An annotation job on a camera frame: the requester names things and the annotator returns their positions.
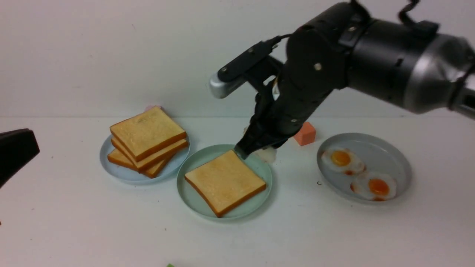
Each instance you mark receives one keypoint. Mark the mint green plate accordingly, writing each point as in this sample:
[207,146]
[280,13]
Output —
[197,204]

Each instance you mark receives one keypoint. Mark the stack toast slice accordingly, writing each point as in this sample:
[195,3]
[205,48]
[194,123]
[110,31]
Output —
[148,132]
[120,159]
[148,161]

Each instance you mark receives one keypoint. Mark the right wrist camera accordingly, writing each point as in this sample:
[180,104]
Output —
[254,66]

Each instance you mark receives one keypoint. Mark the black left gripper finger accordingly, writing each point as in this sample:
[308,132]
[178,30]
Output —
[17,148]

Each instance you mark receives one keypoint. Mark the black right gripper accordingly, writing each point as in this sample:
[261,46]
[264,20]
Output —
[301,92]

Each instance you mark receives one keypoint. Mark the orange foam cube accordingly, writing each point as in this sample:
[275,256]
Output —
[306,135]

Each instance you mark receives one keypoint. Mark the light blue plate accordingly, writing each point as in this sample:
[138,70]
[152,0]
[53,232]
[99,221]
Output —
[129,176]

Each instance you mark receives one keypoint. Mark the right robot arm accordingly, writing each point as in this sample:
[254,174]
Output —
[410,65]

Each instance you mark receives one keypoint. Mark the grey plate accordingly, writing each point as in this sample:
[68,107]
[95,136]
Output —
[377,154]

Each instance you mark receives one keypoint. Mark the fried egg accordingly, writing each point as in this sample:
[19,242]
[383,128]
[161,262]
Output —
[374,186]
[267,154]
[343,161]

